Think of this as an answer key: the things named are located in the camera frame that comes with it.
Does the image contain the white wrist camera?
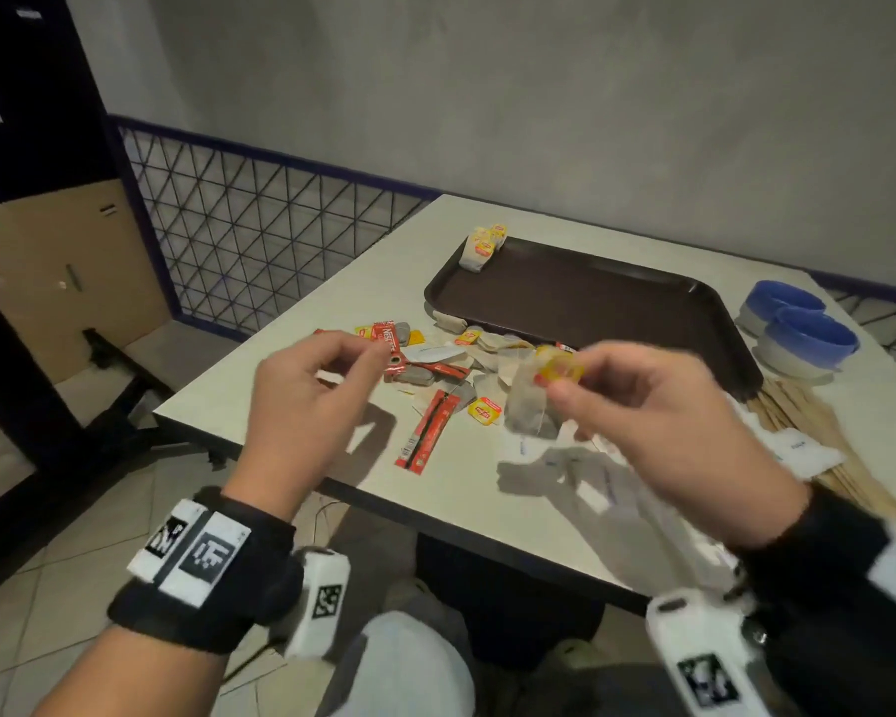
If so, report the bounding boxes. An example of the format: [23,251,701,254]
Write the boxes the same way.
[283,548,352,662]
[645,588,771,717]

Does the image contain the pile of white sugar packets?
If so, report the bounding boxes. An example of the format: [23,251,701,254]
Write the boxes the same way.
[401,343,846,591]

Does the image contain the dark brown tray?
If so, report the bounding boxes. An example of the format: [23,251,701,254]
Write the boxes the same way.
[423,234,765,402]

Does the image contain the black left wrist band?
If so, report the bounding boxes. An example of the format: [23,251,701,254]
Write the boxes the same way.
[107,486,304,656]

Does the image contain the pile of wooden stir sticks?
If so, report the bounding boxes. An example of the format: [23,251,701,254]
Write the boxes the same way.
[746,376,896,528]

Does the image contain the black side table frame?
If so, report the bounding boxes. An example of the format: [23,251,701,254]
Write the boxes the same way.
[0,268,229,605]

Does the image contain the blue and white mug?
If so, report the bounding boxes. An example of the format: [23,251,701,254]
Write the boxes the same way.
[735,279,826,339]
[754,305,861,381]

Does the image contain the person's left hand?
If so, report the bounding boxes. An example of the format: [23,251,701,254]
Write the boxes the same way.
[222,329,393,524]

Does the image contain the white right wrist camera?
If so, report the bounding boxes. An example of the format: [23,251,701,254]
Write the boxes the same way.
[645,588,771,717]

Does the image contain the person's right hand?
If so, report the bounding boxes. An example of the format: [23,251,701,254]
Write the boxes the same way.
[545,341,811,550]

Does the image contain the pile of red coffee sticks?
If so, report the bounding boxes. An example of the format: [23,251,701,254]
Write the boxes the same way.
[312,320,577,477]

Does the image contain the pile of tea bags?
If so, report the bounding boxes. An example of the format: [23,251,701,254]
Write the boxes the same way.
[354,309,568,428]

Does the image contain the black cable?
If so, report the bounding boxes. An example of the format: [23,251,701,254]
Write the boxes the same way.
[222,641,287,684]

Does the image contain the person's gray sneaker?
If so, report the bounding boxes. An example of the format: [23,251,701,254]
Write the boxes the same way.
[545,637,613,677]

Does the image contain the person's left forearm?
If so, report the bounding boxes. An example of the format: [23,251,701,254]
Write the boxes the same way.
[33,624,229,717]

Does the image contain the light wooden cabinet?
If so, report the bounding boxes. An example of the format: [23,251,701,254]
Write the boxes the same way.
[0,178,171,430]

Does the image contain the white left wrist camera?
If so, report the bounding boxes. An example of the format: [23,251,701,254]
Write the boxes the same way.
[283,548,352,662]

